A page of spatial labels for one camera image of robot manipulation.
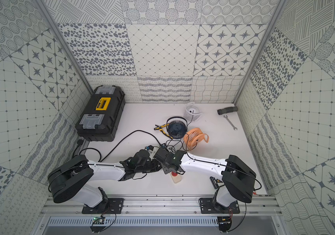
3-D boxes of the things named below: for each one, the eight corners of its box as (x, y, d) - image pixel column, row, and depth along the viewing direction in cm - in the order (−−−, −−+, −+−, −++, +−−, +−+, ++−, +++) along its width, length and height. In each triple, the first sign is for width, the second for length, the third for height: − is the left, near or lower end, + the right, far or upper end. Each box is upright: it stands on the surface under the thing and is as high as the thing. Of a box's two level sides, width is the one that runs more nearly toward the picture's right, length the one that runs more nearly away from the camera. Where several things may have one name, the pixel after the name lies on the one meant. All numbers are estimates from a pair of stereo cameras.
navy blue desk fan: (166, 140, 100) (166, 134, 95) (167, 121, 111) (166, 116, 106) (187, 140, 101) (188, 134, 95) (186, 121, 111) (186, 116, 106)
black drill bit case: (214, 189, 82) (215, 188, 80) (209, 178, 86) (209, 176, 84) (223, 185, 83) (224, 184, 81) (217, 174, 87) (218, 173, 85)
